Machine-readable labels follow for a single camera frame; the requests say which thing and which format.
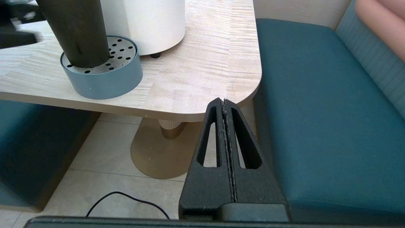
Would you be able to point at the large blue perforated drip tray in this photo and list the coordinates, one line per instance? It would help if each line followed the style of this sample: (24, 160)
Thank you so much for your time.
(107, 82)

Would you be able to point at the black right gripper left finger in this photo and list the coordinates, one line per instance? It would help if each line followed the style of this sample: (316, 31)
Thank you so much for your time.
(205, 190)

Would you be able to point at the dark brown plastic cup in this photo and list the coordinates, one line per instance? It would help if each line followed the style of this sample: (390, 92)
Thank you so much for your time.
(79, 31)

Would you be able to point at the brass table pedestal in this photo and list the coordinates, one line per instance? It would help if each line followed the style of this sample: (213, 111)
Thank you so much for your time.
(158, 158)

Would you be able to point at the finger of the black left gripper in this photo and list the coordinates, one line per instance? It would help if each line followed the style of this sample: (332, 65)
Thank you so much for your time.
(15, 39)
(12, 9)

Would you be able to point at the clear water dispenser white base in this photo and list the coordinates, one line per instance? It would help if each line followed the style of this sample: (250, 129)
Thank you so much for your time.
(152, 25)

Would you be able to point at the teal bench sofa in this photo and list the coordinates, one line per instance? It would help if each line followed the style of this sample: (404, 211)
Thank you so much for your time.
(31, 142)
(316, 95)

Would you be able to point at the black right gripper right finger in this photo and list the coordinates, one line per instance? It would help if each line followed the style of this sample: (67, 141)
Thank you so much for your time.
(253, 190)

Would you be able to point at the pink bolster cushion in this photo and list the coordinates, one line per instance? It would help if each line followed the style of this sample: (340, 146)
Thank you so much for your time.
(386, 25)

